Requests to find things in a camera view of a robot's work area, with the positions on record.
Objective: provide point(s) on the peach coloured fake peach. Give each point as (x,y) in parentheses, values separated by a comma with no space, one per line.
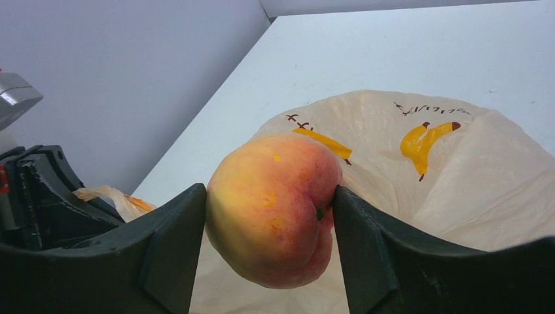
(269,209)

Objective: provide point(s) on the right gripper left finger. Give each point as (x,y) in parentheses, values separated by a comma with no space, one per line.
(145,266)

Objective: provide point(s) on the orange plastic bag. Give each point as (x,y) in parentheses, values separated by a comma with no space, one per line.
(462,173)

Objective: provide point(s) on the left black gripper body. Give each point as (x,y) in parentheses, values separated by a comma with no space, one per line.
(39,208)

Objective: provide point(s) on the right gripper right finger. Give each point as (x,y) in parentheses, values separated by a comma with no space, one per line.
(390,266)

